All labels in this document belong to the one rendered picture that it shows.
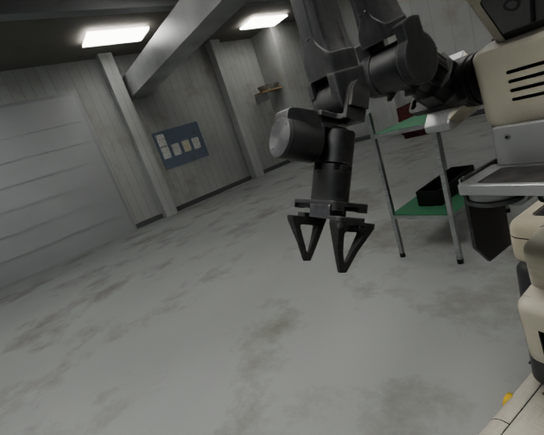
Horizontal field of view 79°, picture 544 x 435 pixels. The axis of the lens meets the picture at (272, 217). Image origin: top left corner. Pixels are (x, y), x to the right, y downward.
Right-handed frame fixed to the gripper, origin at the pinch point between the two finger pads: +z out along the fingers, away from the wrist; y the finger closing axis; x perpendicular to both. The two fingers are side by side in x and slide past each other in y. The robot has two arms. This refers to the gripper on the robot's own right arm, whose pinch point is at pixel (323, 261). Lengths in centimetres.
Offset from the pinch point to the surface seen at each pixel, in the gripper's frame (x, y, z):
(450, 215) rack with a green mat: 169, -89, -12
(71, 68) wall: -81, -836, -266
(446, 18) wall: 643, -453, -459
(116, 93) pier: 10, -816, -229
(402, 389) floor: 91, -52, 66
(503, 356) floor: 127, -31, 48
